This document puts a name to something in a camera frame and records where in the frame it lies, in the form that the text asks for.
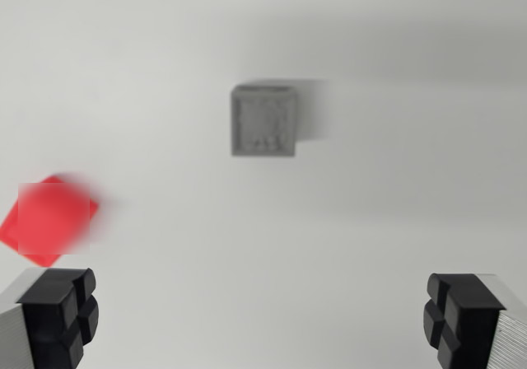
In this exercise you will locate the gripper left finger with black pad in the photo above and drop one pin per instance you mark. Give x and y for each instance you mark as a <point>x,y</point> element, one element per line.
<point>49,319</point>

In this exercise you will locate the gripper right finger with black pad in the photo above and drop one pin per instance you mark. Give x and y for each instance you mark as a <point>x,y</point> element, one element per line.
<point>473,323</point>

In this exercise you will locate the grey embossed lion cube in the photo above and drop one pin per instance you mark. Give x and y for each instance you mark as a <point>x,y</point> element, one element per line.
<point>263,122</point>

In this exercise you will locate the red plastic cube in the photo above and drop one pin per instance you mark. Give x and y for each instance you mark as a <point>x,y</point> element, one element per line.
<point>49,220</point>

